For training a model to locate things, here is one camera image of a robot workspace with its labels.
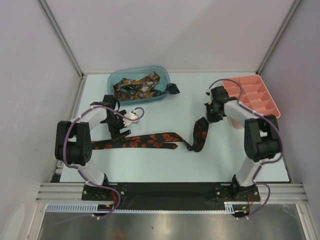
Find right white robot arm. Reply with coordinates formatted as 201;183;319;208
205;86;283;201

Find brown grey floral tie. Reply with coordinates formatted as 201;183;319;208
113;71;164;101

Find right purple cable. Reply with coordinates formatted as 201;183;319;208
208;78;284;220

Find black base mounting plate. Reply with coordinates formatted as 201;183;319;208
81;182;261;211

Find blue plastic tub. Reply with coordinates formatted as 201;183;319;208
106;65;172;105

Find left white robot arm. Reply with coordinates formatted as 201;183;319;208
54;95;139;200

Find dark navy patterned tie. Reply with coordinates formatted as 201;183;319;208
121;83;180;99

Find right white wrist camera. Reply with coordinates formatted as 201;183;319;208
205;88;214;98

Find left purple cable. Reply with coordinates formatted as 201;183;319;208
63;104;145;221

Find purple cable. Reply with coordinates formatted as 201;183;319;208
63;104;145;221
208;78;284;220

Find white slotted cable duct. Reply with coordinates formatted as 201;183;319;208
46;202;245;215

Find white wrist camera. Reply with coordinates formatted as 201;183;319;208
122;109;140;127
205;88;214;98

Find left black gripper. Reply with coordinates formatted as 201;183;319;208
103;110;131;141

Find pink divided organizer tray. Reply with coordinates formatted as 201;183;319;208
222;74;281;119

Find aluminium frame rail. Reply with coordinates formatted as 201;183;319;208
36;182;309;204

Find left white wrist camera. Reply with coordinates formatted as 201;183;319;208
122;109;140;127

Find black tie orange flowers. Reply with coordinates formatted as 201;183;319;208
91;117;209;153

